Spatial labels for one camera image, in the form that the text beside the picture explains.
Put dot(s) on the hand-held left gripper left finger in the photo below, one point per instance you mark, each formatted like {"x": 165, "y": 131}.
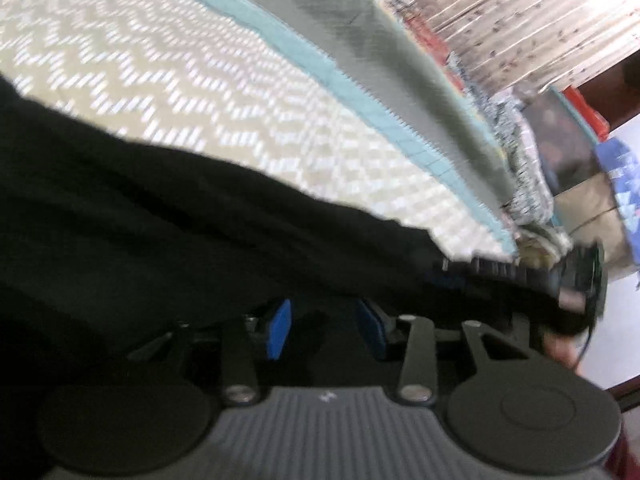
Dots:
{"x": 280, "y": 327}

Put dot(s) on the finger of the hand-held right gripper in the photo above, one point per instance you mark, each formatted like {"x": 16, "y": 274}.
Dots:
{"x": 500, "y": 272}

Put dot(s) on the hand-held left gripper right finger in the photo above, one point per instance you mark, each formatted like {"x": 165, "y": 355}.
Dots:
{"x": 372, "y": 332}

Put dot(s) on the black pants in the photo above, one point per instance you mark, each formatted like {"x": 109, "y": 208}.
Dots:
{"x": 150, "y": 240}

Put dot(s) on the person's right hand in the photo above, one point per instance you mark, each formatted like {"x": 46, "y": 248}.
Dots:
{"x": 564, "y": 350}

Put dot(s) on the olive crumpled clothes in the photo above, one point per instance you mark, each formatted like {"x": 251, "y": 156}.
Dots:
{"x": 542, "y": 246}

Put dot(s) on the blue white floral blanket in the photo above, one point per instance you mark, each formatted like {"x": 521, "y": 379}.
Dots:
{"x": 520, "y": 160}

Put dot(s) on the red floral patchwork quilt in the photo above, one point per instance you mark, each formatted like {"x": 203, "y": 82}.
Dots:
{"x": 431, "y": 40}

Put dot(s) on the printed patterned bedspread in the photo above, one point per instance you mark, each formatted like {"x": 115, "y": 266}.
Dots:
{"x": 200, "y": 85}

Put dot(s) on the beige leaf print curtain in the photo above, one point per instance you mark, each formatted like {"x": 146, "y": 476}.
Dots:
{"x": 500, "y": 10}

